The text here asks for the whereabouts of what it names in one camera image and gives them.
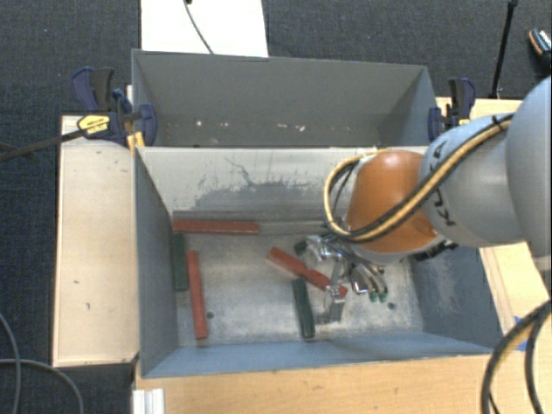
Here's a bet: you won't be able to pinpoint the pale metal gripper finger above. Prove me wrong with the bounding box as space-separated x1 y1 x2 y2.
317 285 335 324
332 286 348 323

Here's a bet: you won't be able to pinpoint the dark green flat block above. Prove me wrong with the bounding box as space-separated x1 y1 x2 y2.
172 232 190 292
292 278 317 341

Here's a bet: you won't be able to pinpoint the red-brown flat block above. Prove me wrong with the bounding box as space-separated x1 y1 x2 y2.
185 249 210 342
172 219 261 235
267 247 348 298

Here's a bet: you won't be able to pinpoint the grey metal bin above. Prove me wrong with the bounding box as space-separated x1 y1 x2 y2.
130 48 505 380

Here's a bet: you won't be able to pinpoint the pale wood board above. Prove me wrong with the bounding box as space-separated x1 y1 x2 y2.
52 115 141 368

